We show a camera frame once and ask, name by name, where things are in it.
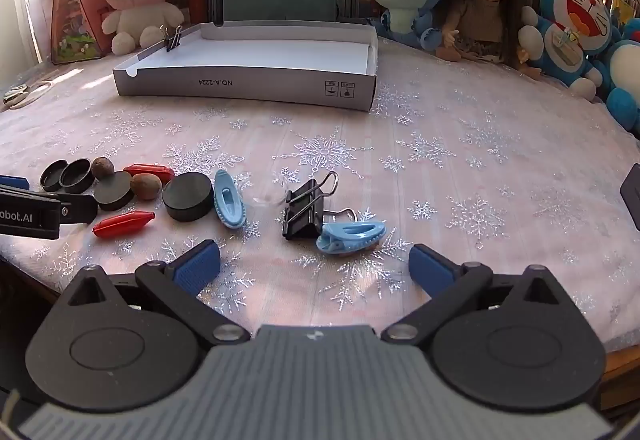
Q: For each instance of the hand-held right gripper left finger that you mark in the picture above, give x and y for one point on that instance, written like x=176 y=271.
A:
x=197 y=267

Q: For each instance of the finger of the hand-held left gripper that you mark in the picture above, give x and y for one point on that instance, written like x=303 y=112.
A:
x=80 y=209
x=12 y=182

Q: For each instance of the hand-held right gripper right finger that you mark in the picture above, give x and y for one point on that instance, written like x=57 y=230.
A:
x=430 y=270

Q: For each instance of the small black round lid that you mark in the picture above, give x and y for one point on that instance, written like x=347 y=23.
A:
x=50 y=176
x=77 y=177

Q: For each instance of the black disc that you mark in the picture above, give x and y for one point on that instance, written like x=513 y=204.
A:
x=114 y=192

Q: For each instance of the brown nut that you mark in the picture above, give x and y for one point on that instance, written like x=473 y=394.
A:
x=102 y=168
x=146 y=186

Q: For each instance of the red plastic capsule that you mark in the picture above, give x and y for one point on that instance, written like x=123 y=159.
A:
x=149 y=171
x=125 y=224

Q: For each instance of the light blue plastic clip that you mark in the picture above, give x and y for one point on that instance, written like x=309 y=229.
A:
x=350 y=237
x=230 y=202

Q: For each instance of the clear glass dish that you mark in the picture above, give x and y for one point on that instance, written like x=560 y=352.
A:
x=270 y=200

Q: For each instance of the large black binder clip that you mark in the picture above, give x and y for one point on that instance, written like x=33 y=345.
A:
x=302 y=217

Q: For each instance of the grey cardboard box tray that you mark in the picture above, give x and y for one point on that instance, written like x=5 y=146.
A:
x=280 y=55

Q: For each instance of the thick black puck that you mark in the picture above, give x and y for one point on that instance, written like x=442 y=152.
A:
x=187 y=197

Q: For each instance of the pink snowflake tablecloth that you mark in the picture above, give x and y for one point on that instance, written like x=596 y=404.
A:
x=450 y=170

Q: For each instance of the pink triangular house box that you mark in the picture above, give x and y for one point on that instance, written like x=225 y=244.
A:
x=75 y=20

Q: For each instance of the small black binder clip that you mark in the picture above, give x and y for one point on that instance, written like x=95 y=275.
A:
x=172 y=43

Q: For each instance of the dark flat object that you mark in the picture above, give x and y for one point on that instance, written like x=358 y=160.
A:
x=632 y=197

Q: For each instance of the brown-haired baby doll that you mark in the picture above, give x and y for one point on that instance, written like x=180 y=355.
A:
x=480 y=15

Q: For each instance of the blue robot cat plush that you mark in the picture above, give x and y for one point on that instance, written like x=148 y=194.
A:
x=625 y=70
x=570 y=50

